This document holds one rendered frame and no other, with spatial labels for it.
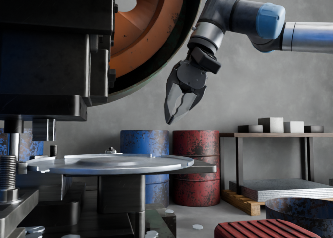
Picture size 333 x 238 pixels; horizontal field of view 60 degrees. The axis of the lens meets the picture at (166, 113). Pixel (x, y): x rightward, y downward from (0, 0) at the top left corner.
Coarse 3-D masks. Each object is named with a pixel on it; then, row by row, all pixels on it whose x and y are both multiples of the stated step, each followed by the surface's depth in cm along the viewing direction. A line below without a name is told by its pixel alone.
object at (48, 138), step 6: (36, 120) 48; (42, 120) 48; (48, 120) 48; (54, 120) 49; (36, 126) 47; (42, 126) 48; (48, 126) 48; (54, 126) 50; (36, 132) 47; (42, 132) 48; (48, 132) 49; (54, 132) 50; (36, 138) 47; (42, 138) 48; (48, 138) 49; (54, 138) 50
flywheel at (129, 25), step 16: (144, 0) 93; (160, 0) 93; (176, 0) 92; (128, 16) 92; (144, 16) 93; (160, 16) 90; (176, 16) 92; (128, 32) 92; (144, 32) 91; (160, 32) 90; (112, 48) 90; (128, 48) 88; (144, 48) 89; (160, 48) 92; (112, 64) 86; (128, 64) 87; (144, 64) 92
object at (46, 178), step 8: (16, 176) 42; (24, 176) 42; (32, 176) 42; (40, 176) 42; (48, 176) 43; (56, 176) 43; (16, 184) 42; (24, 184) 42; (32, 184) 42; (40, 184) 42; (48, 184) 42; (56, 184) 43; (64, 184) 46; (40, 192) 42; (48, 192) 42; (56, 192) 43; (64, 192) 46; (40, 200) 42; (48, 200) 42; (56, 200) 43
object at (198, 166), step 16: (64, 176) 44; (80, 176) 44; (112, 176) 47; (128, 176) 48; (144, 176) 49; (112, 192) 47; (128, 192) 47; (144, 192) 48; (112, 208) 47; (128, 208) 47; (144, 208) 48; (144, 224) 48
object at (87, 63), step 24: (0, 48) 43; (24, 48) 43; (48, 48) 44; (72, 48) 45; (96, 48) 47; (0, 72) 42; (24, 72) 43; (48, 72) 44; (72, 72) 44; (96, 72) 48; (96, 96) 48
